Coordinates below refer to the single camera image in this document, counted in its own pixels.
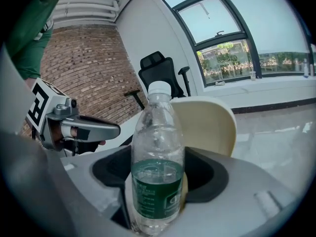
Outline white roller blind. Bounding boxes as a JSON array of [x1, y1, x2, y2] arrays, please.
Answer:
[[221, 0, 311, 55]]

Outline white windowsill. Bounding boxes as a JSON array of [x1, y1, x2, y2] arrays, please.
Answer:
[[202, 76, 316, 101]]

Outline person's left hand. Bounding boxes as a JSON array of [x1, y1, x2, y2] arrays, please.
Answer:
[[51, 124, 78, 146]]

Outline black T-shaped stand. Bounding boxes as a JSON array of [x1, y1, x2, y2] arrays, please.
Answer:
[[124, 89, 147, 111]]

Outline black framed window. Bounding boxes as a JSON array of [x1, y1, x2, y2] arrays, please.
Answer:
[[158, 0, 316, 87]]

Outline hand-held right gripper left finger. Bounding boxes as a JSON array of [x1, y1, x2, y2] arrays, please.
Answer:
[[46, 145, 133, 237]]

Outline clear plastic bottle trash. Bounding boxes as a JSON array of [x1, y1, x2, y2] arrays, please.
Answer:
[[130, 80, 186, 237]]

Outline person's green shirt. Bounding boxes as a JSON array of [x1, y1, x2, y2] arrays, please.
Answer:
[[4, 0, 61, 80]]

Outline black office chair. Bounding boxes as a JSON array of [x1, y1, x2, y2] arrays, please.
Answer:
[[138, 50, 192, 99]]

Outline white ceiling pipes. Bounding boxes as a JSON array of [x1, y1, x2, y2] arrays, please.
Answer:
[[52, 0, 125, 26]]

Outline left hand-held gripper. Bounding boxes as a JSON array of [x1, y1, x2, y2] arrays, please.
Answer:
[[24, 78, 121, 156]]

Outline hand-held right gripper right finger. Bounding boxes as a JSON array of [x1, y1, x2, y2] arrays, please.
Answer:
[[158, 146, 298, 237]]

